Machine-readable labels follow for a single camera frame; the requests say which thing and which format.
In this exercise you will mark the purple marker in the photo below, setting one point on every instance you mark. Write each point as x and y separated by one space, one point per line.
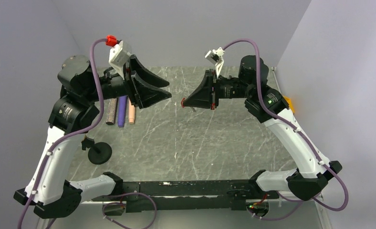
122 101

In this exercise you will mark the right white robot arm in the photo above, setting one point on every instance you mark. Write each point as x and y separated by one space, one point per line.
310 176

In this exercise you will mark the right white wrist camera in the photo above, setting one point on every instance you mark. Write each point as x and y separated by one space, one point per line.
215 56

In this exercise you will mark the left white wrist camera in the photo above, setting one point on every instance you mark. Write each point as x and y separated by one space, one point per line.
118 56

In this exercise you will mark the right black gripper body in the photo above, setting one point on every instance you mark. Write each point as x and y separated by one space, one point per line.
215 85

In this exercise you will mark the peach marker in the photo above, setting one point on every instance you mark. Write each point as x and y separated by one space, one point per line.
131 113

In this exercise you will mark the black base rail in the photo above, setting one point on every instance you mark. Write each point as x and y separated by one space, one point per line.
186 195

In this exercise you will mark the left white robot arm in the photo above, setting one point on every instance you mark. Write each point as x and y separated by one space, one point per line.
51 194

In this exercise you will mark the black round stand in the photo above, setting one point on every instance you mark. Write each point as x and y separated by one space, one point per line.
98 153

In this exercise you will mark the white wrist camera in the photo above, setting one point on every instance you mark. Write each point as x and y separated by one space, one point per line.
118 56
215 56

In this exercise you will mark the yellow bin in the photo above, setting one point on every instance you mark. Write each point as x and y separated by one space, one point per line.
290 104

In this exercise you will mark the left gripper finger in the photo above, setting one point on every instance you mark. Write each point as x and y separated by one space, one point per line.
148 95
152 78

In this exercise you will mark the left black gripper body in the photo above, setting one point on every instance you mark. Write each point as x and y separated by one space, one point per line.
129 83

